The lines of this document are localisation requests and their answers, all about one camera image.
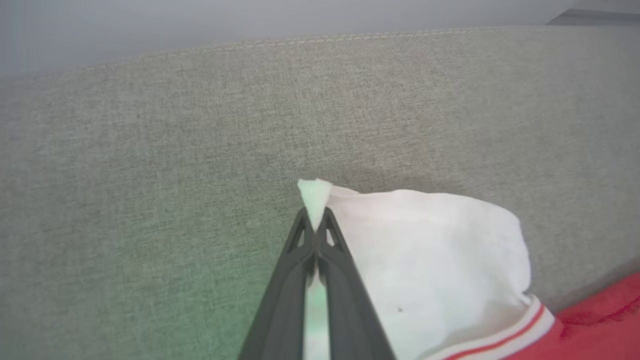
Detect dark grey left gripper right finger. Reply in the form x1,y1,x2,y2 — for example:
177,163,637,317
317,207,397,360

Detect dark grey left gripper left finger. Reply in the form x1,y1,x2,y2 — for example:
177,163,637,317
238,207,317,360

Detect red basketball jersey white sleeves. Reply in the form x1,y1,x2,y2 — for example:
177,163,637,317
297,178,640,360

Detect dark grey board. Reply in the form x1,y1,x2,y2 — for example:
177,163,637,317
545,8,640,27

